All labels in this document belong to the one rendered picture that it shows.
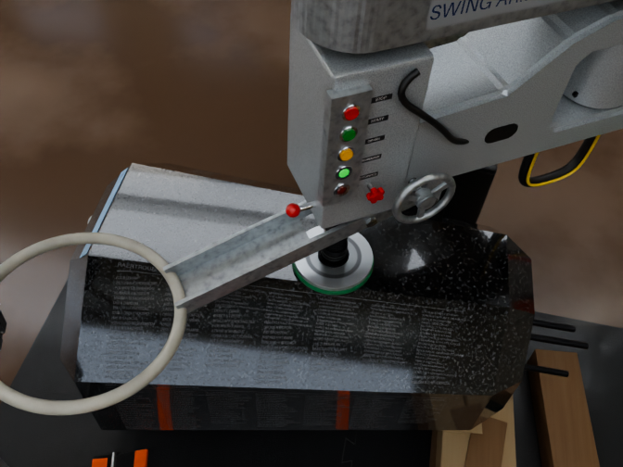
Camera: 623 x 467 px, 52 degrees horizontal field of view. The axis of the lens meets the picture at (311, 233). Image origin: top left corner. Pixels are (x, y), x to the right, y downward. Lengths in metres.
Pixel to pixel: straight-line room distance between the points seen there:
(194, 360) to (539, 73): 1.11
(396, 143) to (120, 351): 0.97
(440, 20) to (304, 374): 1.00
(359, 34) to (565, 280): 2.10
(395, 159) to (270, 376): 0.73
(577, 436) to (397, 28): 1.76
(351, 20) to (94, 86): 2.76
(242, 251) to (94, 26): 2.76
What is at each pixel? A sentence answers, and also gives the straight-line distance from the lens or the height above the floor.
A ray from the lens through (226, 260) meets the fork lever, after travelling 1.61.
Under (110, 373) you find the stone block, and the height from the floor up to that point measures 0.64.
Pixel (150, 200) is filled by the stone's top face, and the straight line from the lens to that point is 1.89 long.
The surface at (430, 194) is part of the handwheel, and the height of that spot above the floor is 1.26.
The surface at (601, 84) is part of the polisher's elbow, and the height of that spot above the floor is 1.36.
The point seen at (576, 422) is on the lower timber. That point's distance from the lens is 2.53.
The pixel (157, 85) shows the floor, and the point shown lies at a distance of 3.66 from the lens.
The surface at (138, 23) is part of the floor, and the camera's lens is 4.15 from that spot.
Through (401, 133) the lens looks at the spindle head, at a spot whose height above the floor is 1.41.
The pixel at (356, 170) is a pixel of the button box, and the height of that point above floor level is 1.36.
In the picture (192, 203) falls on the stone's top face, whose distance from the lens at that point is 1.87.
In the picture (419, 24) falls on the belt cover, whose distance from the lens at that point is 1.13.
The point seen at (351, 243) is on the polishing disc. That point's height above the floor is 0.89.
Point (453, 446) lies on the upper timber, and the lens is 2.22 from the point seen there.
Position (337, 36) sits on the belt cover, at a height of 1.65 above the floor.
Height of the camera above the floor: 2.27
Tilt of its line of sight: 52 degrees down
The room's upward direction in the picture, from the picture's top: 4 degrees clockwise
